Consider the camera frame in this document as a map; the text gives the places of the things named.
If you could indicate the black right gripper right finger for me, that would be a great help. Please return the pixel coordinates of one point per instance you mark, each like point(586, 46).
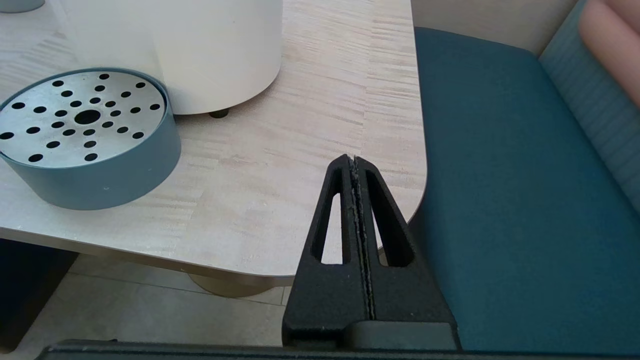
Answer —
point(410, 295)

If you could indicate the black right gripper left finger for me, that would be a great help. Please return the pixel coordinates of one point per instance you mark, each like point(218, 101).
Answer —
point(325, 300)

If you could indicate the grey plastic cup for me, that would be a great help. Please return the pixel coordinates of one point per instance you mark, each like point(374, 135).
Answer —
point(20, 5)

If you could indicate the large blue perforated drip tray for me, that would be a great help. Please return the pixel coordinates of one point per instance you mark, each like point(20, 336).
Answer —
point(110, 180)

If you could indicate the large tea dispenser white base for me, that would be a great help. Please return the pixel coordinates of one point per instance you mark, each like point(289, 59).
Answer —
point(210, 50)

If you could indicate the pink bolster cushion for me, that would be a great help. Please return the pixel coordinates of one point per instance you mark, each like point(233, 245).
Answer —
point(615, 55)

